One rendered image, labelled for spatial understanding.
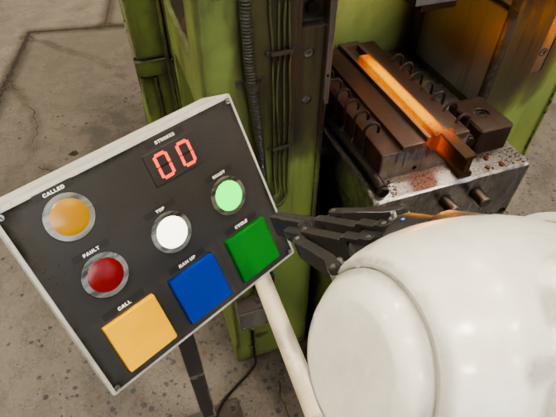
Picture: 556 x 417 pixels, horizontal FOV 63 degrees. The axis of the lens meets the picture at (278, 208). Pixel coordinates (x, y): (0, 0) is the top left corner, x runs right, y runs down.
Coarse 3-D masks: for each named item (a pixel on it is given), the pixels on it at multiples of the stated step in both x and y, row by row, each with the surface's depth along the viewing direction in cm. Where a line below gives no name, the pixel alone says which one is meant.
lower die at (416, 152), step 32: (352, 64) 112; (384, 64) 112; (352, 96) 104; (384, 96) 102; (416, 96) 102; (384, 128) 95; (416, 128) 93; (448, 128) 93; (384, 160) 90; (416, 160) 93
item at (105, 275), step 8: (96, 264) 55; (104, 264) 56; (112, 264) 56; (120, 264) 57; (88, 272) 55; (96, 272) 55; (104, 272) 56; (112, 272) 56; (120, 272) 57; (88, 280) 55; (96, 280) 55; (104, 280) 56; (112, 280) 57; (120, 280) 57; (96, 288) 56; (104, 288) 56; (112, 288) 57
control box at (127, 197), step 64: (192, 128) 61; (64, 192) 52; (128, 192) 57; (192, 192) 62; (256, 192) 69; (64, 256) 53; (128, 256) 58; (192, 256) 63; (64, 320) 54; (128, 384) 60
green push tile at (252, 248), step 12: (252, 228) 68; (264, 228) 70; (228, 240) 66; (240, 240) 67; (252, 240) 69; (264, 240) 70; (240, 252) 67; (252, 252) 69; (264, 252) 70; (276, 252) 72; (240, 264) 68; (252, 264) 69; (264, 264) 70; (240, 276) 69; (252, 276) 69
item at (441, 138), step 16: (368, 64) 108; (384, 80) 103; (400, 96) 99; (416, 112) 95; (432, 128) 91; (432, 144) 90; (448, 144) 87; (464, 144) 85; (448, 160) 88; (464, 160) 84
